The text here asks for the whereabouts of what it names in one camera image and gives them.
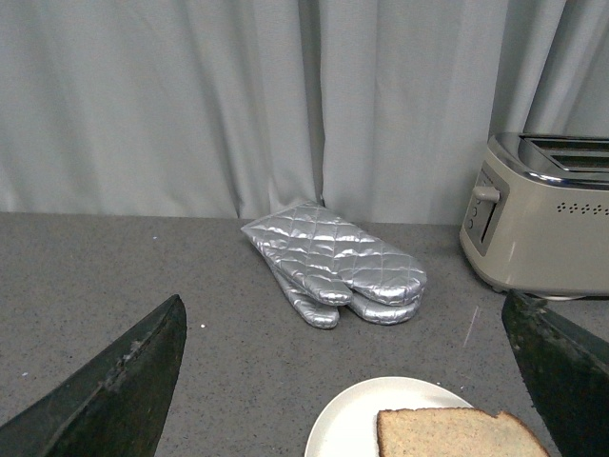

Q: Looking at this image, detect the brown bread slice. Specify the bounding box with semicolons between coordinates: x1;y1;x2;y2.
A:
376;407;548;457

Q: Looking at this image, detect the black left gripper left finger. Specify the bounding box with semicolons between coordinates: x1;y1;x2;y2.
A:
1;295;187;456

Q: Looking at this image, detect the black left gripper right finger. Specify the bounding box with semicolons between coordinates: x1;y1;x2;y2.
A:
501;290;608;456

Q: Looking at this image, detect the upper silver quilted oven mitt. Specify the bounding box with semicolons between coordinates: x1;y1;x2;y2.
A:
242;202;427;307

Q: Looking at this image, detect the silver quilted oven mitt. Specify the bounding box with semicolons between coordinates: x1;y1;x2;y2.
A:
267;264;422;329
242;202;427;307

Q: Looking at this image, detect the grey curtain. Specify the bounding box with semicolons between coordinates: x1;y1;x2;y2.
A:
1;1;608;224

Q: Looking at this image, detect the white round plate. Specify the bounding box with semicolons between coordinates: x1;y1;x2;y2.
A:
304;376;470;457

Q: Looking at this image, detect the lower silver quilted oven mitt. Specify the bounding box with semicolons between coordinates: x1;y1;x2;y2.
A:
267;264;422;329

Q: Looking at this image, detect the beige two-slot toaster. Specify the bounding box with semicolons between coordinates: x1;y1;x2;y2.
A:
460;132;608;299

